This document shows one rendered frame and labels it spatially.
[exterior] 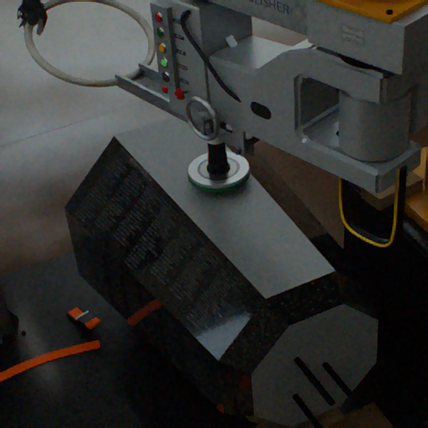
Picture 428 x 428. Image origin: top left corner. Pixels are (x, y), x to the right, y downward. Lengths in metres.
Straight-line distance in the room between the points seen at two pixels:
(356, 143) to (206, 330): 0.78
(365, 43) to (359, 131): 0.29
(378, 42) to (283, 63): 0.38
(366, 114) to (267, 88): 0.35
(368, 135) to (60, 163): 2.85
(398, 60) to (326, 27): 0.22
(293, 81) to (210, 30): 0.36
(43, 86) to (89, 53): 0.49
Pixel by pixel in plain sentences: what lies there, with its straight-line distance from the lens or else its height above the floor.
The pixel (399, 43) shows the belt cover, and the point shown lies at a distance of 2.13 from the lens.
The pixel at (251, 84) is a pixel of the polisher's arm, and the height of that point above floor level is 1.40.
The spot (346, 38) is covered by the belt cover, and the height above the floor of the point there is 1.66.
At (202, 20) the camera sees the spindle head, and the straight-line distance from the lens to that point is 2.65.
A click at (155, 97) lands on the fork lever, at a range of 3.07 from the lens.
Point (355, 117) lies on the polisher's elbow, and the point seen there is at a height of 1.42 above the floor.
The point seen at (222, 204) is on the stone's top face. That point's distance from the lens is 2.99.
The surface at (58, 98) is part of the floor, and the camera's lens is 5.62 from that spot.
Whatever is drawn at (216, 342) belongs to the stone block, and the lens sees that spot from 2.71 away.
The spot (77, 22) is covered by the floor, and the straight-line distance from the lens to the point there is 6.60.
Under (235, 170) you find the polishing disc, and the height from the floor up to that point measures 0.92.
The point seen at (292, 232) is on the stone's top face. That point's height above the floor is 0.87.
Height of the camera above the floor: 2.63
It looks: 37 degrees down
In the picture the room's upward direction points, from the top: 5 degrees counter-clockwise
